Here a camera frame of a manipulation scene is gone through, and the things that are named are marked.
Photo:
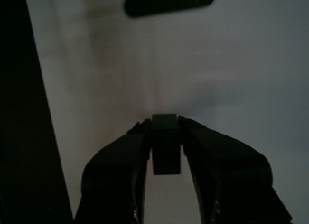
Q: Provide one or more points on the black sushi roll slice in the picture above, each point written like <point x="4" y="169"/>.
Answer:
<point x="166" y="143"/>

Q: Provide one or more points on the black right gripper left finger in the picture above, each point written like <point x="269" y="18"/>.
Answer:
<point x="116" y="173"/>

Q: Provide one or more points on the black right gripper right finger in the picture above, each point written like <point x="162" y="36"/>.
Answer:
<point x="233" y="179"/>

